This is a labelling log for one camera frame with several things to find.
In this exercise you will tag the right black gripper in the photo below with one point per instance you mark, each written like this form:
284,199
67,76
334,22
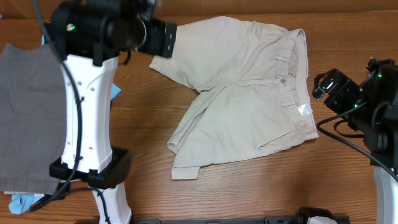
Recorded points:
335,102

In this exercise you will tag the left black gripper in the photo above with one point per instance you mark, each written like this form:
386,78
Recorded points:
155,30

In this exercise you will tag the beige shorts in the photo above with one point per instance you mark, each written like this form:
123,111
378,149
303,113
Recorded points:
252,101

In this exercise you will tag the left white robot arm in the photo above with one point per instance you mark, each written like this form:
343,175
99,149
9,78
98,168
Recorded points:
88,37

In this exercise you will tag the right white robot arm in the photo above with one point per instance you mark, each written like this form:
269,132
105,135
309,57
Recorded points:
366,120

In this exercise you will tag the grey shorts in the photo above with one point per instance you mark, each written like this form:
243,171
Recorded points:
33,119

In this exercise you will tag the black garment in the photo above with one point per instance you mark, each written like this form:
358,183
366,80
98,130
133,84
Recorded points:
61,192

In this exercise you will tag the light blue garment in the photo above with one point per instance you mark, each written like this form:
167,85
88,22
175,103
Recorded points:
21,202

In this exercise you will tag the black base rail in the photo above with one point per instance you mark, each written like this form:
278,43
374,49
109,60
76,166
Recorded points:
304,215

